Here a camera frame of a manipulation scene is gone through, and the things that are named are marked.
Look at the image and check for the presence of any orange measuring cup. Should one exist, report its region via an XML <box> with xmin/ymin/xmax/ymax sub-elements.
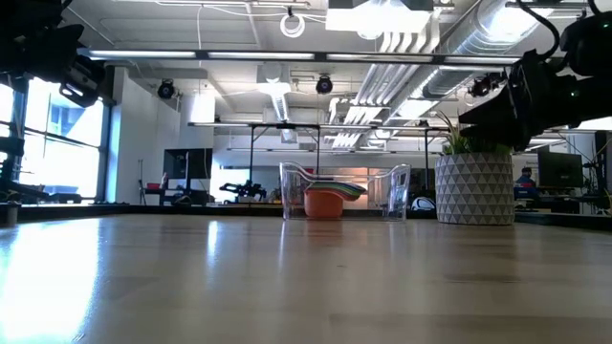
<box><xmin>303</xmin><ymin>187</ymin><xmax>368</xmax><ymax>220</ymax></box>

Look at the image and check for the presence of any white coiled cable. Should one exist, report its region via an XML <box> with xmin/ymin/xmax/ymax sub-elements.
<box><xmin>279</xmin><ymin>7</ymin><xmax>307</xmax><ymax>39</ymax></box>

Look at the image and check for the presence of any succulent in white geometric pot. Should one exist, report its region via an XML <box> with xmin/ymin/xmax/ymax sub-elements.
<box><xmin>434</xmin><ymin>112</ymin><xmax>516</xmax><ymax>226</ymax></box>

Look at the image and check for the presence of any green measuring cup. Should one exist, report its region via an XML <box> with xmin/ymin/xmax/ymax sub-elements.
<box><xmin>307</xmin><ymin>182</ymin><xmax>368</xmax><ymax>196</ymax></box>

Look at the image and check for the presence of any large window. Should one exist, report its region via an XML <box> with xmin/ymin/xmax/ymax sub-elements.
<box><xmin>0</xmin><ymin>78</ymin><xmax>104</xmax><ymax>197</ymax></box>

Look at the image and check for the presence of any black beam with light strips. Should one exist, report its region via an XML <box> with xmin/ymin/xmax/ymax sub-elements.
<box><xmin>78</xmin><ymin>46</ymin><xmax>522</xmax><ymax>67</ymax></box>

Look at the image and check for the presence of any black computer monitor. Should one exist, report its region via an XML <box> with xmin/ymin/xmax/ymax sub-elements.
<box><xmin>186</xmin><ymin>147</ymin><xmax>214</xmax><ymax>181</ymax></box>
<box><xmin>163</xmin><ymin>148</ymin><xmax>188</xmax><ymax>181</ymax></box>
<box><xmin>537</xmin><ymin>151</ymin><xmax>584</xmax><ymax>189</ymax></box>

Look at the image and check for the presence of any person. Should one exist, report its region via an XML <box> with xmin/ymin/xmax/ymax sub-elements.
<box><xmin>514</xmin><ymin>166</ymin><xmax>537</xmax><ymax>200</ymax></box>

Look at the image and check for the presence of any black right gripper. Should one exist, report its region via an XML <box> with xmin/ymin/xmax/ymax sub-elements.
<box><xmin>457</xmin><ymin>50</ymin><xmax>582</xmax><ymax>152</ymax></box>

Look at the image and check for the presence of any clear plastic basket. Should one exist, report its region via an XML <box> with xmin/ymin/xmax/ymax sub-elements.
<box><xmin>279</xmin><ymin>161</ymin><xmax>412</xmax><ymax>222</ymax></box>

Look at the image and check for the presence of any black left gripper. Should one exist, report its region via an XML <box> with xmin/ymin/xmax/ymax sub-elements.
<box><xmin>0</xmin><ymin>0</ymin><xmax>85</xmax><ymax>83</ymax></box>

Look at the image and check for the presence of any silver ventilation duct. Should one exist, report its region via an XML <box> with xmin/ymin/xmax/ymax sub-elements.
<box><xmin>423</xmin><ymin>4</ymin><xmax>532</xmax><ymax>99</ymax></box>

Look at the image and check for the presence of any black background rig frame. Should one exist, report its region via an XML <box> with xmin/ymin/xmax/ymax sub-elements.
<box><xmin>188</xmin><ymin>121</ymin><xmax>453</xmax><ymax>202</ymax></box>

